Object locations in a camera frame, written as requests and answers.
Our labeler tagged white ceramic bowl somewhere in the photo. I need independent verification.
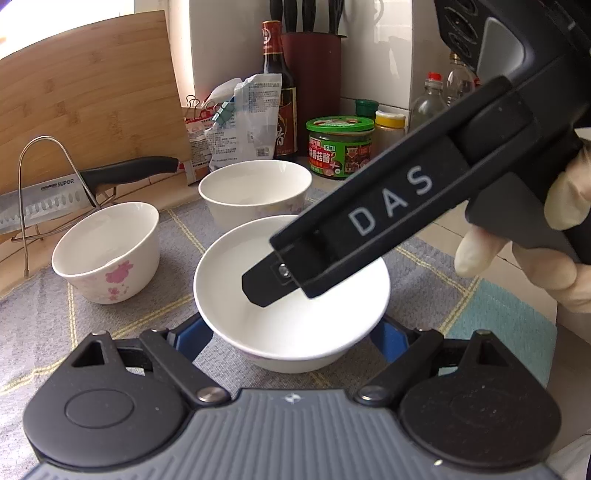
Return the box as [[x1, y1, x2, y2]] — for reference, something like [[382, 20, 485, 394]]
[[198, 160, 313, 232], [194, 215, 392, 374]]

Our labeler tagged yellow-lid spice jar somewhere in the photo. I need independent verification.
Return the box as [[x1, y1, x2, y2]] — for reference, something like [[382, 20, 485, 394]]
[[375, 110, 407, 144]]

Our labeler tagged bamboo cutting board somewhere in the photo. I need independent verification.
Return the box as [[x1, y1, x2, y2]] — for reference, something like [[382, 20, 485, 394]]
[[0, 10, 192, 195]]

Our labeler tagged black-handled kitchen knife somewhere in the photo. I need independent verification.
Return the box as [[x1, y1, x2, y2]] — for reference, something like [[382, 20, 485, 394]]
[[0, 156, 180, 236]]

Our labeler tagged bundle of black-handled knives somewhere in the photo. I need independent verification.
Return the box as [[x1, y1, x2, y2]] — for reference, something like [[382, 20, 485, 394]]
[[269, 0, 346, 37]]

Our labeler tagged green-lid sauce jar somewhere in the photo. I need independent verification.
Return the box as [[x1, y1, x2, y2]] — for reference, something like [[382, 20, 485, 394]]
[[306, 116, 375, 180]]

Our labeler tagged person's right hand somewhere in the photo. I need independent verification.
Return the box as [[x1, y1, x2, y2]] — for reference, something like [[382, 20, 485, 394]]
[[454, 148, 591, 324]]

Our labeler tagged white bowl pink flower print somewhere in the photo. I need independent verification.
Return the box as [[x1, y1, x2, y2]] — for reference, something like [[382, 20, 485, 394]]
[[52, 202, 160, 305]]

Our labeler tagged red and white seasoning bag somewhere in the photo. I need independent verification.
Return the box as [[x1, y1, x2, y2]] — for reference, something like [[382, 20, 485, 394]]
[[185, 95, 218, 185]]

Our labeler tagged dark soy sauce bottle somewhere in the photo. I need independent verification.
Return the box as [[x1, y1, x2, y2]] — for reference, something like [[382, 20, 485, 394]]
[[261, 21, 298, 161]]

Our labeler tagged steel wire rack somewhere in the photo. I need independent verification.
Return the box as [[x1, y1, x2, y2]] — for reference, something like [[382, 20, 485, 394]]
[[11, 135, 118, 278]]

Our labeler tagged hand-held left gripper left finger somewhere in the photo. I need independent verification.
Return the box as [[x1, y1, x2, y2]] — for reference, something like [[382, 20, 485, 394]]
[[69, 314, 232, 407]]

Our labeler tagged clear bottle red cap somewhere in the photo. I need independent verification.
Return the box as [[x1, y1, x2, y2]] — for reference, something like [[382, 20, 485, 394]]
[[410, 71, 448, 134]]

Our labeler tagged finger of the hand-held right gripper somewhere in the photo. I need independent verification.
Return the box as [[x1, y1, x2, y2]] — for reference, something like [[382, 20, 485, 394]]
[[241, 251, 306, 309]]

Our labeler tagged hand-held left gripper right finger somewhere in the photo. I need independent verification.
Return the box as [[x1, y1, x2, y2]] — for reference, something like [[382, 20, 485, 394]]
[[353, 316, 513, 404]]

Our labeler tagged teal bag clip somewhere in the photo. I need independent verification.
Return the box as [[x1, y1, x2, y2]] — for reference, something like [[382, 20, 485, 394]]
[[213, 102, 237, 130]]

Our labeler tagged clear glass bottle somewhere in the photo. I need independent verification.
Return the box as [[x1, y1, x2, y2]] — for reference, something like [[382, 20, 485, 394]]
[[445, 52, 476, 107]]

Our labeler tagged red knife holder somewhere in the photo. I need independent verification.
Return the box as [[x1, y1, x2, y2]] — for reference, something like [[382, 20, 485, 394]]
[[280, 32, 347, 160]]

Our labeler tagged grey and teal checked cloth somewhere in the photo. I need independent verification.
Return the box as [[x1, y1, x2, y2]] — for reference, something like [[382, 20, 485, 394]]
[[0, 185, 559, 416]]

